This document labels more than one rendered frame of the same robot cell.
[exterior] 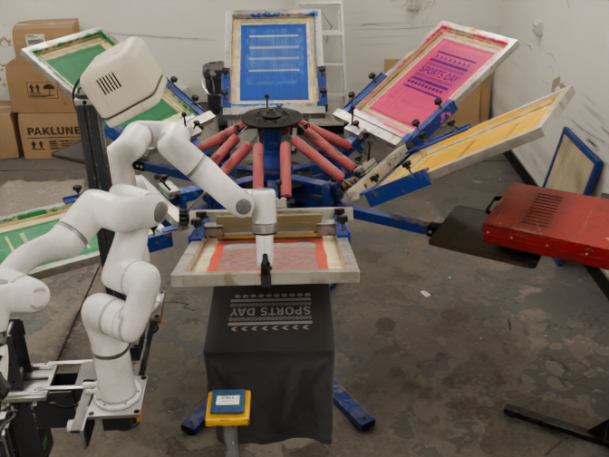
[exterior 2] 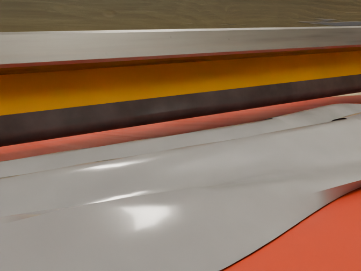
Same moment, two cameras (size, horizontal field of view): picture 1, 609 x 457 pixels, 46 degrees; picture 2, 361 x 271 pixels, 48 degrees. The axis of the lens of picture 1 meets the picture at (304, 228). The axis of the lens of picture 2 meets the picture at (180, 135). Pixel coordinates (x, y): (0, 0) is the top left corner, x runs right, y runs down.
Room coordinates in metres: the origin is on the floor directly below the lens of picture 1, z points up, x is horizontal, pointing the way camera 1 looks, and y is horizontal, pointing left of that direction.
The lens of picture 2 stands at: (2.35, 0.20, 1.14)
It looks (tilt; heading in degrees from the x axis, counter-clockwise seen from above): 20 degrees down; 328
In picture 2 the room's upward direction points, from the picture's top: 2 degrees clockwise
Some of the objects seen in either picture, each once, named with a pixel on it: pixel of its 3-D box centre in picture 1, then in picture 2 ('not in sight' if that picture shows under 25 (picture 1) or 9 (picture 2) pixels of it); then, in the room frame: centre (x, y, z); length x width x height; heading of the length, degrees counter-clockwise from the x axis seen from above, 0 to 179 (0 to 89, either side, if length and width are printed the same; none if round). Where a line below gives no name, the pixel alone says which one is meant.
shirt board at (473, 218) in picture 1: (398, 219); not in sight; (3.00, -0.44, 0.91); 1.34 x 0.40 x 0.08; 61
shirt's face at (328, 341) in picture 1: (270, 311); not in sight; (2.21, 0.13, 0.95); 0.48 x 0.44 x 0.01; 1
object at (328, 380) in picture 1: (271, 398); not in sight; (1.98, 0.12, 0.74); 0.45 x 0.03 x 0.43; 91
